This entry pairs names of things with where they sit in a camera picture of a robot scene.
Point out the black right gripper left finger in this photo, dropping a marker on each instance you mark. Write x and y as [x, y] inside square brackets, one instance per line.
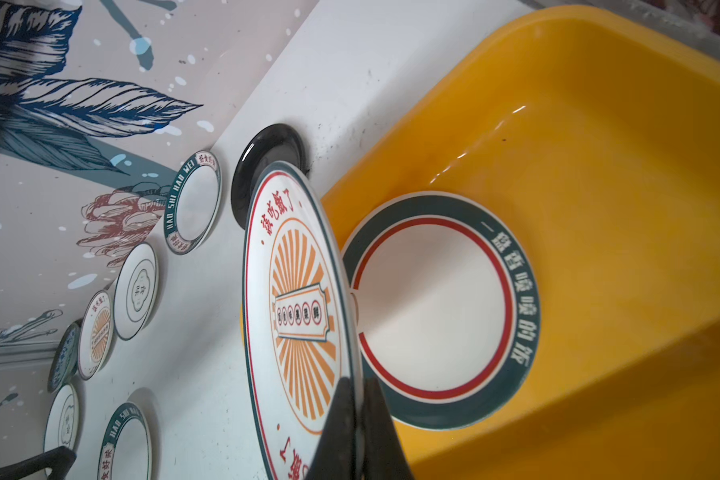
[336, 454]

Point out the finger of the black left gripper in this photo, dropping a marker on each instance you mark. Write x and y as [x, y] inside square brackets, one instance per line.
[58, 461]

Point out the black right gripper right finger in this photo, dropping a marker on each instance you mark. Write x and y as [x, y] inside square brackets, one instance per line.
[383, 454]

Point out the green rim plate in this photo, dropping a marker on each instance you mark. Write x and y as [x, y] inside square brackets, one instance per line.
[192, 203]
[126, 447]

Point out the orange sunburst plate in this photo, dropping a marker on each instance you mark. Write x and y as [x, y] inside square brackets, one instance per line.
[299, 334]
[96, 335]

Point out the green red rimmed white plate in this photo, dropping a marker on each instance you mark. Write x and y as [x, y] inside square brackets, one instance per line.
[448, 308]

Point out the yellow plastic bin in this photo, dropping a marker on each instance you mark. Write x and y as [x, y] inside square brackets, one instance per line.
[597, 142]

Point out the white plate dark rim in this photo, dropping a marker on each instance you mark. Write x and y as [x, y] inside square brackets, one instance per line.
[63, 421]

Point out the small teal plate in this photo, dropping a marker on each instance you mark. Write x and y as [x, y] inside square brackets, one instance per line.
[64, 363]

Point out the white plate brown cloud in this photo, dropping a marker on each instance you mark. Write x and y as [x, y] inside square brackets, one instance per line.
[135, 291]

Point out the small black plate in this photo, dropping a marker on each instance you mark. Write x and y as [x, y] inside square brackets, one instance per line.
[276, 142]

